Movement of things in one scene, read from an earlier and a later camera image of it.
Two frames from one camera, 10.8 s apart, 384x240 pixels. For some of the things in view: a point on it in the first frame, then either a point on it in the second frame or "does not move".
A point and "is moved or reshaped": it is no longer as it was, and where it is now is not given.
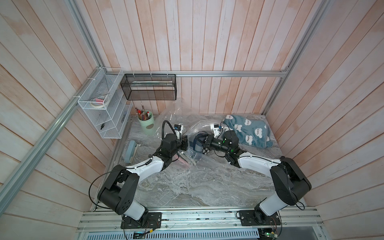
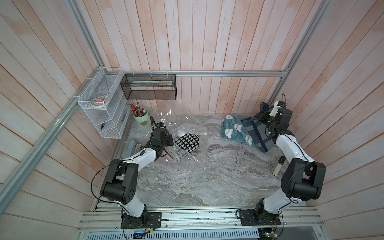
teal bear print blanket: x=250 y=132 does not move
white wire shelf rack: x=106 y=104 does not move
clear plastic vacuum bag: x=190 y=124 is moved or reshaped
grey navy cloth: x=197 y=144 to x=256 y=129
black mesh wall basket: x=150 y=87 does not move
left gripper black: x=184 y=142 to x=169 y=137
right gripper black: x=210 y=140 to x=262 y=117
